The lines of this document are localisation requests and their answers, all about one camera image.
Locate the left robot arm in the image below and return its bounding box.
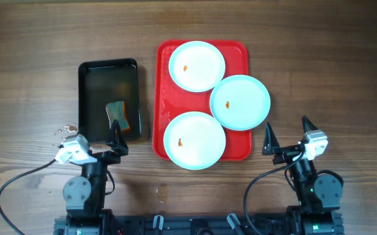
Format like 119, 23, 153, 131
54, 119, 129, 235

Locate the light blue plate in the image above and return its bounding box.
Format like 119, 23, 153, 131
210, 74, 271, 131
169, 41, 226, 93
163, 112, 226, 170

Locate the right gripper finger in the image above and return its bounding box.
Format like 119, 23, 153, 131
262, 122, 280, 155
302, 116, 318, 133

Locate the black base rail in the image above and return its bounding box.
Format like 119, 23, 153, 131
53, 213, 343, 235

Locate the light blue plate bottom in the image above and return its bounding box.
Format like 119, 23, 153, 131
163, 112, 226, 170

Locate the right black cable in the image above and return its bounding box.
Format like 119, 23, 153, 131
243, 150, 306, 235

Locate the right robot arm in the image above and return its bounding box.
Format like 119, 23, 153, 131
262, 116, 344, 235

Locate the light blue plate top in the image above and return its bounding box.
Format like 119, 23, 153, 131
169, 41, 226, 93

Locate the black water tray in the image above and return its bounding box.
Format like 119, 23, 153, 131
78, 58, 142, 142

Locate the green orange sponge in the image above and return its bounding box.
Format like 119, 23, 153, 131
106, 101, 131, 132

